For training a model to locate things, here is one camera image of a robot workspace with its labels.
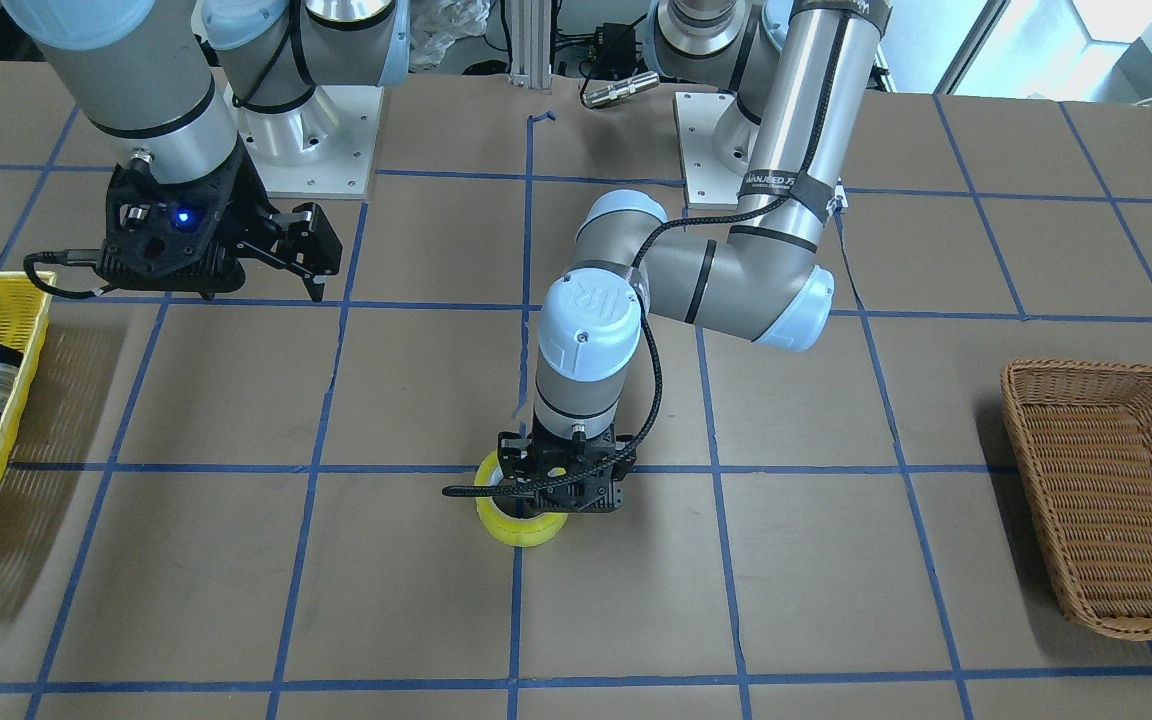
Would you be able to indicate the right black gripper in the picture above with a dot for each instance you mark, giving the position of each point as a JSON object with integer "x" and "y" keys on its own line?
{"x": 249, "y": 207}

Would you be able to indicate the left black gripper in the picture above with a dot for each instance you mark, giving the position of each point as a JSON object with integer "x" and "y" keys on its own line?
{"x": 623, "y": 452}

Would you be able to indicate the yellow tape roll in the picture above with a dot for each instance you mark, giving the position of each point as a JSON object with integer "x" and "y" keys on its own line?
{"x": 506, "y": 528}

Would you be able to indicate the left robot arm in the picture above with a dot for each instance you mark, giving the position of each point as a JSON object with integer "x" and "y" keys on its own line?
{"x": 751, "y": 274}

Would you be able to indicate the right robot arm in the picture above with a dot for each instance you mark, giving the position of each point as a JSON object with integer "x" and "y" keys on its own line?
{"x": 197, "y": 122}

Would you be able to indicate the metal cylinder connector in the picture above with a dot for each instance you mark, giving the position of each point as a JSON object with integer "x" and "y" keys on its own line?
{"x": 619, "y": 90}

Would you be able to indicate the brown wicker basket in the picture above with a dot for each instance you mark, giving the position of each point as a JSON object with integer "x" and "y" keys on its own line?
{"x": 1081, "y": 432}

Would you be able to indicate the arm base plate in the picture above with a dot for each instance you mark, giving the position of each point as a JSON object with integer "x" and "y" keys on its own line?
{"x": 716, "y": 144}
{"x": 324, "y": 149}

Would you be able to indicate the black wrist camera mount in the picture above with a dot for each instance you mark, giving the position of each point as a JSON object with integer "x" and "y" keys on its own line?
{"x": 155, "y": 231}

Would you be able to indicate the aluminium frame post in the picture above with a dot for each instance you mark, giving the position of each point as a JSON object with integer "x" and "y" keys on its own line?
{"x": 531, "y": 26}

